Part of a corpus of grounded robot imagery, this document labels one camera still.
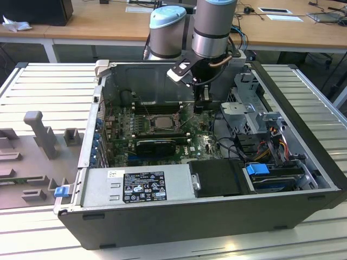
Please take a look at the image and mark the metal socket cover frame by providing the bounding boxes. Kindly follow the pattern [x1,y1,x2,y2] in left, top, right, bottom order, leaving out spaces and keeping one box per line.
[175,103,196,128]

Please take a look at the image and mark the thin wire locking lever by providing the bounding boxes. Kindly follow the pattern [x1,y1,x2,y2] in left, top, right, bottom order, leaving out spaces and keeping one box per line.
[134,94,152,121]
[178,112,195,128]

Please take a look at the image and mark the silver square CPU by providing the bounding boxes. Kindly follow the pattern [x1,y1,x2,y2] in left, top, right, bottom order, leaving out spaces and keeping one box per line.
[151,116,177,129]

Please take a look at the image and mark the black RAM slot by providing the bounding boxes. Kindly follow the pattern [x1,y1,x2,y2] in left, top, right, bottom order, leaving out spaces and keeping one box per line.
[132,100,183,107]
[132,105,183,115]
[132,129,188,138]
[132,134,191,145]

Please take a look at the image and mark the CPU socket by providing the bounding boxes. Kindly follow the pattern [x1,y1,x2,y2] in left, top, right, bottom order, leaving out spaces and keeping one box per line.
[147,114,182,134]

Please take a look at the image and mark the metal drive cage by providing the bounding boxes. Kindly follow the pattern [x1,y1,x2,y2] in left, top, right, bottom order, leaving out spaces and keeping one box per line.
[219,72,288,137]

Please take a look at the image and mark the green motherboard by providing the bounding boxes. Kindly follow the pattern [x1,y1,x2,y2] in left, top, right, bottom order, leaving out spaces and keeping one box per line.
[104,101,226,167]

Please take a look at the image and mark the black cylindrical capacitor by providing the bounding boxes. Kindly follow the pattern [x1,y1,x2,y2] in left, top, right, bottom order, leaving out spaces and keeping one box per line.
[120,90,132,107]

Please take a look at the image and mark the black graphics card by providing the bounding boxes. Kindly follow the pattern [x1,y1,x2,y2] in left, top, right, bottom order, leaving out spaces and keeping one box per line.
[135,139,177,157]

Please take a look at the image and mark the grey desk plate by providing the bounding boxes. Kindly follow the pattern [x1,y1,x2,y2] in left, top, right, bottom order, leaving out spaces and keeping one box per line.
[125,5,155,14]

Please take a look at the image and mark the white paper sheet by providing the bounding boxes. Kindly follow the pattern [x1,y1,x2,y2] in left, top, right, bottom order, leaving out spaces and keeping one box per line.
[266,14,305,23]

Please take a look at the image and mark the black plastic shroud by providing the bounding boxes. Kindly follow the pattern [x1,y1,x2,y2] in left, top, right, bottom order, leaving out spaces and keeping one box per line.
[187,159,257,198]

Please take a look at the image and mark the hard disk in blue carrier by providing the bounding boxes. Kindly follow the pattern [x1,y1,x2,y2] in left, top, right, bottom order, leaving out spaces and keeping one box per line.
[245,162,300,193]

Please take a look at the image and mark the wooden desk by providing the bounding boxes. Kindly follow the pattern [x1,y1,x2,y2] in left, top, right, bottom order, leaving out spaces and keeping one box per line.
[0,0,347,63]

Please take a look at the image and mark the grey tablet device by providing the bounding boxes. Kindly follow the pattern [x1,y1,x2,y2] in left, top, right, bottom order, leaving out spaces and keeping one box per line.
[307,11,345,24]

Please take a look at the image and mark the black open PC case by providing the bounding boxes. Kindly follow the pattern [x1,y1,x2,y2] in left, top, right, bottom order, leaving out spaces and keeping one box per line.
[53,60,347,251]

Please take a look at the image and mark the grey power supply unit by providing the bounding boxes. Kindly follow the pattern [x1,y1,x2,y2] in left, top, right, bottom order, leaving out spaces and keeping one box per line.
[80,164,196,209]

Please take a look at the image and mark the black box on desk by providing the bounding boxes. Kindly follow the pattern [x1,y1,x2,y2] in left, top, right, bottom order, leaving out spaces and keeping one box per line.
[0,0,74,27]

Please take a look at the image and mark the grey parts rack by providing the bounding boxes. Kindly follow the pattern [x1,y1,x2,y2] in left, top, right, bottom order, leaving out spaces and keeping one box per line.
[0,110,85,210]

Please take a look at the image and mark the crumpled white paper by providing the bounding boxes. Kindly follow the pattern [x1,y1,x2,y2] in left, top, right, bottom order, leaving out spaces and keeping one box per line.
[2,15,33,33]

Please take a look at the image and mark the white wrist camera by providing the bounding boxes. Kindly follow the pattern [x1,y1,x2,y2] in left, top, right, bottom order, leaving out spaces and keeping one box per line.
[166,57,199,88]

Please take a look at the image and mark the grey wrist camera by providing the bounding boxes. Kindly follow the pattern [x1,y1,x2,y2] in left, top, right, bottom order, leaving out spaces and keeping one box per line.
[226,48,248,67]

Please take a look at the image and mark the blue cable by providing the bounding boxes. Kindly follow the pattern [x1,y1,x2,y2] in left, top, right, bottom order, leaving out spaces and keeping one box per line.
[232,25,249,53]

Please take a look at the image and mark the black internal cable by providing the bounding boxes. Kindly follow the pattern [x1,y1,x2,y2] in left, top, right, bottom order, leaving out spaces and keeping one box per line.
[210,107,246,161]

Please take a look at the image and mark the white desk cable plate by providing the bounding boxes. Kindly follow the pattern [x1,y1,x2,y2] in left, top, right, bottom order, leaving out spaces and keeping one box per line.
[257,6,294,15]

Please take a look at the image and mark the grey case handle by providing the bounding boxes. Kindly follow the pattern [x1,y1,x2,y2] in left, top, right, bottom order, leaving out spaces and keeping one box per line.
[94,60,111,80]

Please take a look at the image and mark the yellow red wire bundle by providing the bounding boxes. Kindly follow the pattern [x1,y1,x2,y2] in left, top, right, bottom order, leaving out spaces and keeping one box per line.
[254,134,291,164]

